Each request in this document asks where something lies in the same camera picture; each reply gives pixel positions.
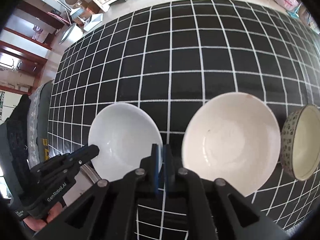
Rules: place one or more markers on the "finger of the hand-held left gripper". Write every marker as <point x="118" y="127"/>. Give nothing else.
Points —
<point x="85" y="150"/>
<point x="75" y="166"/>

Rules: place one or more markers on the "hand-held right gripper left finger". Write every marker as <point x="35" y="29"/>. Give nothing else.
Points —
<point x="157" y="170"/>

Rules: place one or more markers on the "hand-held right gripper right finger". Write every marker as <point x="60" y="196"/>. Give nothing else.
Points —
<point x="167" y="172"/>

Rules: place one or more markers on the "plain white plate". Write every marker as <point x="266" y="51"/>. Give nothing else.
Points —
<point x="88" y="176"/>

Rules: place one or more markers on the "white bowl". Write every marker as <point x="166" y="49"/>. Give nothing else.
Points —
<point x="125" y="135"/>

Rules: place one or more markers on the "cream bowl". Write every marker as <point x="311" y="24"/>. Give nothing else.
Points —
<point x="232" y="142"/>

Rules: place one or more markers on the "brown patterned bowl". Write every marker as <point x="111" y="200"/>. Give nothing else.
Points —
<point x="300" y="142"/>

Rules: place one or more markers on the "person's left hand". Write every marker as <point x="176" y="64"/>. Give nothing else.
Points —
<point x="37" y="223"/>

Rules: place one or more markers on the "black clothing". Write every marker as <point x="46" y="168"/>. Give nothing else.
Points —
<point x="17" y="130"/>

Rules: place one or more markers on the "black checked tablecloth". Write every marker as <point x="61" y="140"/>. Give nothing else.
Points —
<point x="187" y="55"/>

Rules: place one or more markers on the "cardboard box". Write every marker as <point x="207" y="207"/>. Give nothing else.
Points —
<point x="87" y="8"/>

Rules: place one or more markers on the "arched floor mirror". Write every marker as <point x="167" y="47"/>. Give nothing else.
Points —
<point x="311" y="21"/>

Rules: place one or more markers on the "dark red door frame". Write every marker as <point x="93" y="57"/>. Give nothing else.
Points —
<point x="22" y="48"/>
<point x="37" y="13"/>

